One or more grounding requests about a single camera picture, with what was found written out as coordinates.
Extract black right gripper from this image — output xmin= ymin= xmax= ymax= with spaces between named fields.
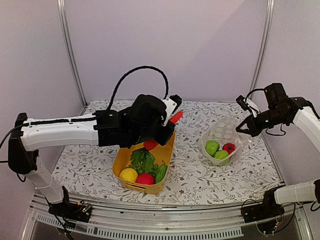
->
xmin=236 ymin=107 xmax=288 ymax=137

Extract red toy tomato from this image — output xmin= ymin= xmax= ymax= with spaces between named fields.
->
xmin=222 ymin=143 xmax=236 ymax=155

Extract clear zip top bag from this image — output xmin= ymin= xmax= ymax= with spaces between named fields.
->
xmin=198 ymin=117 xmax=252 ymax=166

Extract green toy broccoli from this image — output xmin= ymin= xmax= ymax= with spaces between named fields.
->
xmin=128 ymin=148 xmax=159 ymax=175

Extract green toy cabbage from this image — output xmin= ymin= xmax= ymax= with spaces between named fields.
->
xmin=214 ymin=150 xmax=230 ymax=165

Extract green toy apple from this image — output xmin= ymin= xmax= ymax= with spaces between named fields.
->
xmin=205 ymin=140 xmax=220 ymax=157

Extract red toy apple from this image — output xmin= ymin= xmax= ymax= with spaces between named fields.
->
xmin=135 ymin=173 xmax=155 ymax=185

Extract orange toy carrot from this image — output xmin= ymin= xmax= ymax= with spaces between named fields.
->
xmin=143 ymin=110 xmax=183 ymax=151

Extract green toy grapes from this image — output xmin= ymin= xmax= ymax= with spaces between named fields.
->
xmin=146 ymin=165 xmax=159 ymax=178

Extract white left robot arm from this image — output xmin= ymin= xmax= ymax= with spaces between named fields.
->
xmin=5 ymin=94 xmax=182 ymax=217

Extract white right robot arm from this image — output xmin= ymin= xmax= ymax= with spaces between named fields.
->
xmin=235 ymin=83 xmax=320 ymax=218

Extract yellow plastic basket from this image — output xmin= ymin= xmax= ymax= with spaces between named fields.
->
xmin=112 ymin=133 xmax=176 ymax=195

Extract yellow toy lemon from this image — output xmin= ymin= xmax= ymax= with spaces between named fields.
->
xmin=119 ymin=167 xmax=138 ymax=183

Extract green toy cucumber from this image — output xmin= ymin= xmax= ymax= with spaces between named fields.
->
xmin=155 ymin=164 xmax=168 ymax=184

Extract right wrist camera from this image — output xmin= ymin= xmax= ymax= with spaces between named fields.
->
xmin=236 ymin=95 xmax=261 ymax=118

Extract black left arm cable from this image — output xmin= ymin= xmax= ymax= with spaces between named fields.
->
xmin=107 ymin=66 xmax=170 ymax=111

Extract right aluminium frame post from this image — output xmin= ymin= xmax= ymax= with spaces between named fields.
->
xmin=250 ymin=0 xmax=275 ymax=90

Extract aluminium frame post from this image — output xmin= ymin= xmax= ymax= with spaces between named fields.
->
xmin=56 ymin=0 xmax=88 ymax=107
xmin=250 ymin=0 xmax=275 ymax=90

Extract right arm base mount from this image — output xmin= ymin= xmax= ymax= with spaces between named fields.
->
xmin=240 ymin=187 xmax=285 ymax=235

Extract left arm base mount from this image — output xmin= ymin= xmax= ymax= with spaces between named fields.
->
xmin=48 ymin=186 xmax=93 ymax=223

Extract left aluminium frame post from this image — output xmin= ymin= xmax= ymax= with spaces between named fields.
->
xmin=56 ymin=0 xmax=88 ymax=107

